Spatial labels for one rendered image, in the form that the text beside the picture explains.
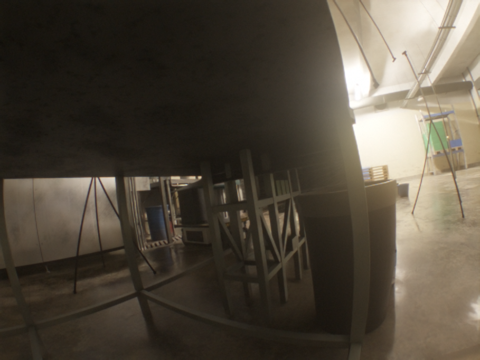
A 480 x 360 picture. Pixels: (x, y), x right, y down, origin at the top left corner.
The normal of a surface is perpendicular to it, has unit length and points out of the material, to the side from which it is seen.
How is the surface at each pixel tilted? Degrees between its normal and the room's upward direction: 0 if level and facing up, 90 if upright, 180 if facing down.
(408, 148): 90
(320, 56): 180
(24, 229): 90
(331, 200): 90
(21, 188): 90
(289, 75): 180
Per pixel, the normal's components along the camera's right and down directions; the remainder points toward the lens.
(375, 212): -0.07, 0.00
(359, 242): -0.52, 0.02
